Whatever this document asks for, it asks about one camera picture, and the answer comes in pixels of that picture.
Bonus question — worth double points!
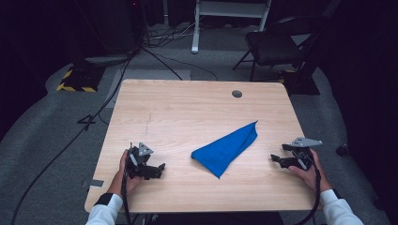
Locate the left hand-held gripper black cable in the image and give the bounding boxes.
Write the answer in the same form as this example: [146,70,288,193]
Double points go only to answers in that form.
[120,168,133,225]

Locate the hand-held gripper black cable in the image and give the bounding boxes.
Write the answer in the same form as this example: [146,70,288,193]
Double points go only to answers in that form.
[293,154,323,225]
[120,168,133,225]

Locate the right hand-held gripper black cable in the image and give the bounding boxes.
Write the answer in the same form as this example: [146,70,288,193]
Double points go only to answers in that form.
[293,154,323,225]

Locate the dark equipment box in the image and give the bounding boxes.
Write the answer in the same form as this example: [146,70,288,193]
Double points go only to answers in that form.
[90,0,145,56]

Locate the small black floor object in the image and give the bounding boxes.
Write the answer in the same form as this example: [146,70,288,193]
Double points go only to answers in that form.
[335,143,350,158]

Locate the grey tape strip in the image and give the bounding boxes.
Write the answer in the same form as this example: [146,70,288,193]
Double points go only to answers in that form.
[81,178,105,188]

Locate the black folding chair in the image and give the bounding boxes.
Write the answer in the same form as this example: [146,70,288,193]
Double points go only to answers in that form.
[232,14,330,83]

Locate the yellow black striped stand base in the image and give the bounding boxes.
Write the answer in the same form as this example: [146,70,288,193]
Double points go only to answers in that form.
[55,64,106,94]

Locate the black wrist strap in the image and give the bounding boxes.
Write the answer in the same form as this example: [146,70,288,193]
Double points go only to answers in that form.
[93,192,115,207]
[330,187,344,200]

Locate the person's left hand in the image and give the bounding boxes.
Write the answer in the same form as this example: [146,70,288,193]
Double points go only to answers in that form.
[107,149,143,198]

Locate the thick black floor cable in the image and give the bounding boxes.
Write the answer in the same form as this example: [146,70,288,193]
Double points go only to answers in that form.
[10,52,136,225]

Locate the blue cloth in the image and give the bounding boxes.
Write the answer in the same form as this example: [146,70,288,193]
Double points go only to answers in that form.
[191,120,259,180]

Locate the white metal desk frame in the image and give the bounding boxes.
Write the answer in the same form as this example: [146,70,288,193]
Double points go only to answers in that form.
[191,0,272,55]

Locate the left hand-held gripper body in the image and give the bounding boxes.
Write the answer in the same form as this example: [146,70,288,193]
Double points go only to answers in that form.
[126,142,160,180]

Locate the bundle of floor cables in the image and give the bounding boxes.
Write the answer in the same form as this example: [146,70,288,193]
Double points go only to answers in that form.
[144,20,203,49]

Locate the thin black floor cable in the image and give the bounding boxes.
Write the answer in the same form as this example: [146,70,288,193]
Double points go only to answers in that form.
[141,46,219,83]

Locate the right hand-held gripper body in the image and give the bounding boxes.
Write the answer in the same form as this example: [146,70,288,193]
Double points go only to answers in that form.
[288,136,323,172]

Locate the black stand with base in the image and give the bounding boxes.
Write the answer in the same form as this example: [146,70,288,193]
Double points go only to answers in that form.
[279,0,344,97]

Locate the person's right hand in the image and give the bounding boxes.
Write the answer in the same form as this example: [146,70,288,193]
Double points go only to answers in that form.
[287,149,333,193]

